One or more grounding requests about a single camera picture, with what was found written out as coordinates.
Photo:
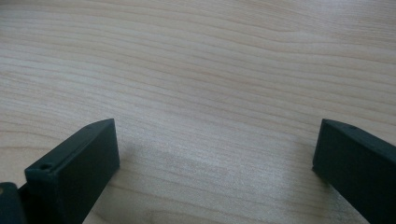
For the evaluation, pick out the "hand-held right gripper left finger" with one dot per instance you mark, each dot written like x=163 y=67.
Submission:
x=74 y=174

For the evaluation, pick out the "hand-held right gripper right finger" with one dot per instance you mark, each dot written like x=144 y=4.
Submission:
x=358 y=168

